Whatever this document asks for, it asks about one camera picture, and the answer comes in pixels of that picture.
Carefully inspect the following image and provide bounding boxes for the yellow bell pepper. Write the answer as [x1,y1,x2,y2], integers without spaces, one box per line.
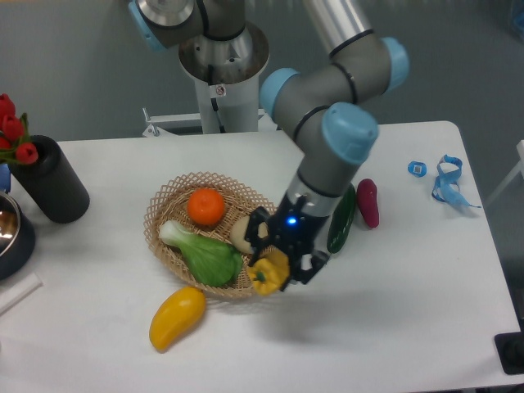
[246,249,290,296]

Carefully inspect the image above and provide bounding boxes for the black object at table corner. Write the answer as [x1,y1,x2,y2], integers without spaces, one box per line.
[494,332,524,375]

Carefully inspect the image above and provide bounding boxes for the purple sweet potato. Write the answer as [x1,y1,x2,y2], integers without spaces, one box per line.
[356,178,380,228]

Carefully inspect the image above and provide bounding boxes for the dark metal bowl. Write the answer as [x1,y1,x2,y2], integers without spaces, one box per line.
[0,192,36,280]

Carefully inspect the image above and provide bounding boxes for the red tulip flowers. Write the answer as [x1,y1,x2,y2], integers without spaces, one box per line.
[1,93,39,165]

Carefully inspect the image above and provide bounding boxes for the green bok choy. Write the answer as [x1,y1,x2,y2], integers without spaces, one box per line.
[159,220,243,287]

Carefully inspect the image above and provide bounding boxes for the green cucumber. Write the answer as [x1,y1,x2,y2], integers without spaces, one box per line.
[327,184,356,254]

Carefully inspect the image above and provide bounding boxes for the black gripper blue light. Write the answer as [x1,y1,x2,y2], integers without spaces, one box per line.
[245,195,330,291]

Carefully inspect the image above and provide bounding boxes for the woven wicker basket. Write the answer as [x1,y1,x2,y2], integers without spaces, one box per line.
[144,172,276,299]

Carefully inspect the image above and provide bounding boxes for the yellow mango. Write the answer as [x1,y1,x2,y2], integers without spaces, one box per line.
[149,287,206,353]

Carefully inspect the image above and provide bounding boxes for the orange fruit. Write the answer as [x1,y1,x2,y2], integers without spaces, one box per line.
[187,188,225,226]

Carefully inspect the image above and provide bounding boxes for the blue tangled ribbon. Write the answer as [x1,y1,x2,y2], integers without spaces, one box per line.
[431,155,481,208]

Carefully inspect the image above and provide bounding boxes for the blue tape roll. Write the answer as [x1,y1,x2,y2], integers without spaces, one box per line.
[407,160,427,178]

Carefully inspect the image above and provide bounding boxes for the beige round potato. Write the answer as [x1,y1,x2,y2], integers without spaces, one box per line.
[229,215,253,255]

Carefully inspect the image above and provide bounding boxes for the white paper roll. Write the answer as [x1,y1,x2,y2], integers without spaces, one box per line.
[0,273,43,314]

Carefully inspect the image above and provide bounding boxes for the black cylindrical vase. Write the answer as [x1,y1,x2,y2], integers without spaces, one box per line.
[9,135,90,224]

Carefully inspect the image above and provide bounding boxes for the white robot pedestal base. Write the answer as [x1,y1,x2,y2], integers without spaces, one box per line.
[142,21,269,137]

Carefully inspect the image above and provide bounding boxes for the blue object at left edge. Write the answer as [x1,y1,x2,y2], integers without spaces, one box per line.
[0,164,11,193]

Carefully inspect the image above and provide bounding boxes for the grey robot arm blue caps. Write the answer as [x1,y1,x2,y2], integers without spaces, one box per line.
[129,1,409,290]

